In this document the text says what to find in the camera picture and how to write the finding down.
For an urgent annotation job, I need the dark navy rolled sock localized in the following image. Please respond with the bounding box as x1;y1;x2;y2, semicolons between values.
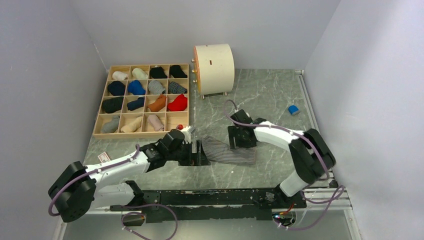
126;97;145;111

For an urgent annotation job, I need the red white small card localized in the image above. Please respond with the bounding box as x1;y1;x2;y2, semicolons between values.
97;151;111;163

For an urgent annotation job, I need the black ribbed rolled sock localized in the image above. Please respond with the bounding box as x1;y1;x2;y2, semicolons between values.
101;96;124;114

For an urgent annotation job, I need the blue rolled sock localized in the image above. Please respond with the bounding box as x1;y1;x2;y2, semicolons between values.
127;80;146;96

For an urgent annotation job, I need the cream rolled sock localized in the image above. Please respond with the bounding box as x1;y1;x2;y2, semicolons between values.
131;67;149;80

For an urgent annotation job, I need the cream cylindrical drum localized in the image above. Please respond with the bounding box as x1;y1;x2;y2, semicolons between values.
191;43;235;99

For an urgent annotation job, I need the light grey rolled sock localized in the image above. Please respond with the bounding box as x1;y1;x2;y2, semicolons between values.
100;115;120;134

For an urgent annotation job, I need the grey striped underwear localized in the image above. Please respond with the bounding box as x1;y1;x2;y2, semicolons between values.
200;135;256;165

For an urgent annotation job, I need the red rolled sock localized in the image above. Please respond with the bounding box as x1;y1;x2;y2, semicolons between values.
167;94;188;112

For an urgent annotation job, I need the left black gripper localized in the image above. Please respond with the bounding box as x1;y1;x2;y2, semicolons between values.
166;139;210;166

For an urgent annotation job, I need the striped dark rolled sock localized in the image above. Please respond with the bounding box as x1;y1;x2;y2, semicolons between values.
168;81;188;94

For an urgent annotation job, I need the blue small object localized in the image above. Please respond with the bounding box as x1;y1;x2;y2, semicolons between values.
287;105;300;116

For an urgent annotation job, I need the black rolled sock right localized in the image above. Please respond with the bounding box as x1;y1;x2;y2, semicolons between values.
169;65;188;79

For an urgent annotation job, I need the white rolled sock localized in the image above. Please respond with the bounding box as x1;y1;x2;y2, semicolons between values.
112;71;128;81

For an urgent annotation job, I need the aluminium frame rail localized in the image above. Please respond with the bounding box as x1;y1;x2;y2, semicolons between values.
53;187;362;240

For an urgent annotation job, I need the orange rolled sock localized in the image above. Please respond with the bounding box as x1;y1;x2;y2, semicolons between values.
147;94;167;112

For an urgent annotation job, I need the wooden compartment tray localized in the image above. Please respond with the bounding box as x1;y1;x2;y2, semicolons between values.
92;63;190;139

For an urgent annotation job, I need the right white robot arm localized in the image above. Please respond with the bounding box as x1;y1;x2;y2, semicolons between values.
228;109;336;208

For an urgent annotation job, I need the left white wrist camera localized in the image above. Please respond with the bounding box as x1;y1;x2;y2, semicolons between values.
176;124;196;144

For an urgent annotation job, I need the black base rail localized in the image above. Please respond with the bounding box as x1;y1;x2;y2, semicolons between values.
109;188;307;223

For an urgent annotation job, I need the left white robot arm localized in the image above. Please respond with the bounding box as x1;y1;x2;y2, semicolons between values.
48;127;210;223

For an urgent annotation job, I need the pink beige underwear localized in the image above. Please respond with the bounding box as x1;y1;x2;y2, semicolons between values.
147;114;165;132

